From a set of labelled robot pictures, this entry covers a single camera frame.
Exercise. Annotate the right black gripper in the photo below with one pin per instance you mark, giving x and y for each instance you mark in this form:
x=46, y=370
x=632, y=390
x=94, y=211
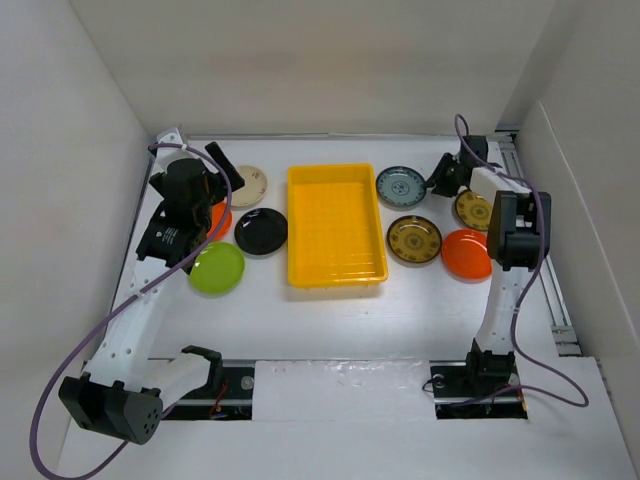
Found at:
x=437, y=176

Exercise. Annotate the brown gold patterned plate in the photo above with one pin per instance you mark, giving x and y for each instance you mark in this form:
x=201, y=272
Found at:
x=414, y=239

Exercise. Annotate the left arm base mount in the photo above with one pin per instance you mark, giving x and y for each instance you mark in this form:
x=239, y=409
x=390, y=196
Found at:
x=231, y=401

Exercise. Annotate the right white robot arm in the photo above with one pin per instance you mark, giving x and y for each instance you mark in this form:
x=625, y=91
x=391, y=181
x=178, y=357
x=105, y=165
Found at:
x=516, y=244

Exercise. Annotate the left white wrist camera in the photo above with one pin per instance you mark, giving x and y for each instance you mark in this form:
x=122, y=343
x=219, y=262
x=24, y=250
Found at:
x=170, y=142

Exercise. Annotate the black plate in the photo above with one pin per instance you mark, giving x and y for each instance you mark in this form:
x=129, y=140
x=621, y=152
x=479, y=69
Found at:
x=261, y=231

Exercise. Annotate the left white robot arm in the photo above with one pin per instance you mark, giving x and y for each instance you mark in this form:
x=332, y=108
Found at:
x=118, y=394

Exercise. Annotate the orange plate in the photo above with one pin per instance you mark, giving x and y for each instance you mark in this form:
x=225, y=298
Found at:
x=220, y=223
x=464, y=254

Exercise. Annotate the left orange plate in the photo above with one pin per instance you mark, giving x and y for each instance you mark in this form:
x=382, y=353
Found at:
x=220, y=223

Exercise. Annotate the green plate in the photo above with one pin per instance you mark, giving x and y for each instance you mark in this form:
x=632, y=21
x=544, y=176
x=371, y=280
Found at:
x=217, y=269

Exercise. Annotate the yellow plastic bin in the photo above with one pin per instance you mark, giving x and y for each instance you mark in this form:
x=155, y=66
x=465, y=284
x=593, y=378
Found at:
x=334, y=229

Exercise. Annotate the beige patterned plate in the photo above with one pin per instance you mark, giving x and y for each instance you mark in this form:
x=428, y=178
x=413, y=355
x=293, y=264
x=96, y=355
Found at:
x=253, y=191

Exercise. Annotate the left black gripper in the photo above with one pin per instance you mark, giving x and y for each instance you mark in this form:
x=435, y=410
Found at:
x=235, y=182

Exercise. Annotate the blue patterned plate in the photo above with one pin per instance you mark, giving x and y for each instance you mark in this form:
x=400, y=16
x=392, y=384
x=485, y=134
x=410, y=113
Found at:
x=400, y=187

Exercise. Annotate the far brown gold plate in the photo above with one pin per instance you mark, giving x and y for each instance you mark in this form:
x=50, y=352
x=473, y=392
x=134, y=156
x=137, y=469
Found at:
x=473, y=210

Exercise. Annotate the right orange plate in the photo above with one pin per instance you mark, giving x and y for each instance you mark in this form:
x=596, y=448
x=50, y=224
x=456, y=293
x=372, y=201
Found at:
x=464, y=254

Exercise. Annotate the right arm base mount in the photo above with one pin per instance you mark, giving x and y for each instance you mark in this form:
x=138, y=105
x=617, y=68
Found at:
x=456, y=397

